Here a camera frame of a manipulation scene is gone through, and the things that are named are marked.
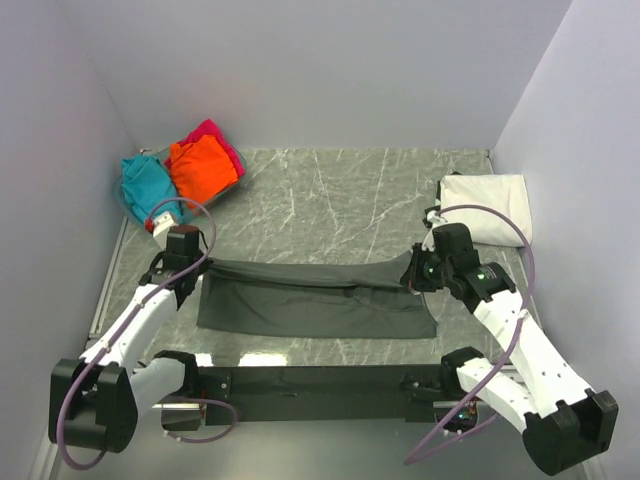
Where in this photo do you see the dark grey t shirt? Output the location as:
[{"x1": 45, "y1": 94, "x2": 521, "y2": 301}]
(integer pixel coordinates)
[{"x1": 196, "y1": 253, "x2": 438, "y2": 339}]

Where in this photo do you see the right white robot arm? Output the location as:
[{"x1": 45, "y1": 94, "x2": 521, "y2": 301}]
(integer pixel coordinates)
[{"x1": 402, "y1": 222, "x2": 619, "y2": 476}]

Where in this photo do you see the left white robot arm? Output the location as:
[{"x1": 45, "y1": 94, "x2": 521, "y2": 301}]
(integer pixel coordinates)
[{"x1": 48, "y1": 225, "x2": 212, "y2": 453}]

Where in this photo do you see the clear plastic basket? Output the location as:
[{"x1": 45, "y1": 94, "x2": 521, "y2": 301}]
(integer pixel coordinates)
[{"x1": 112, "y1": 148, "x2": 249, "y2": 229}]

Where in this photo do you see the teal t shirt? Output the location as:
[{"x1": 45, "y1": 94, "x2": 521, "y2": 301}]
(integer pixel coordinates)
[{"x1": 121, "y1": 154, "x2": 178, "y2": 223}]

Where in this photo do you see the orange t shirt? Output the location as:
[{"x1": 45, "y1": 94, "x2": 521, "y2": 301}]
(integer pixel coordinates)
[{"x1": 169, "y1": 135, "x2": 239, "y2": 204}]

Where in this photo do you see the folded white t shirt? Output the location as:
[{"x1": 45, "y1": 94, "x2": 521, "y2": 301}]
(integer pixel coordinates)
[{"x1": 437, "y1": 175, "x2": 533, "y2": 248}]

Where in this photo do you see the pink t shirt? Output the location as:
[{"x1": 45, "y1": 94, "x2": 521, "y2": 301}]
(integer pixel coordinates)
[{"x1": 184, "y1": 119, "x2": 246, "y2": 177}]

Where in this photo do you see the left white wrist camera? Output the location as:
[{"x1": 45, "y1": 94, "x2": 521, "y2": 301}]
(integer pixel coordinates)
[{"x1": 144, "y1": 211, "x2": 179, "y2": 244}]

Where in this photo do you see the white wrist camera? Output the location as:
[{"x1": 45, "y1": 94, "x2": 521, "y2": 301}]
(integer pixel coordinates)
[
  {"x1": 144, "y1": 211, "x2": 179, "y2": 244},
  {"x1": 421, "y1": 209, "x2": 448, "y2": 251}
]

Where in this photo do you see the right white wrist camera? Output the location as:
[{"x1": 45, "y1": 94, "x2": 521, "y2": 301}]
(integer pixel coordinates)
[{"x1": 421, "y1": 209, "x2": 448, "y2": 251}]

